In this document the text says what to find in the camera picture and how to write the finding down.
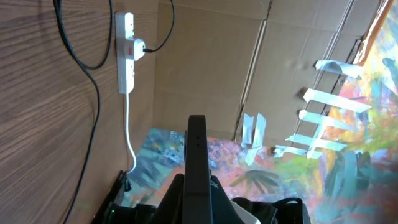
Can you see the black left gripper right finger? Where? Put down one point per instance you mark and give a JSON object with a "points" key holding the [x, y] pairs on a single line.
{"points": [[223, 211]]}

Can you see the Galaxy S24+ smartphone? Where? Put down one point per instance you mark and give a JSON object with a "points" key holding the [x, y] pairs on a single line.
{"points": [[196, 203]]}

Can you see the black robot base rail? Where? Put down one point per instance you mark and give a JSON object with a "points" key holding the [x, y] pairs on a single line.
{"points": [[114, 197]]}

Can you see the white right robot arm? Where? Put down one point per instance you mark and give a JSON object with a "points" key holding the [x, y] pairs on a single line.
{"points": [[237, 210]]}

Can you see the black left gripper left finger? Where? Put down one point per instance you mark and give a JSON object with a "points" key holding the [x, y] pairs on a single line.
{"points": [[169, 202]]}

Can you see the white charger plug adapter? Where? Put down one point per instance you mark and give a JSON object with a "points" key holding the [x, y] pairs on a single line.
{"points": [[134, 49]]}

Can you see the white power strip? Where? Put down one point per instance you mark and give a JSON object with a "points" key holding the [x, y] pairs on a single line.
{"points": [[124, 28]]}

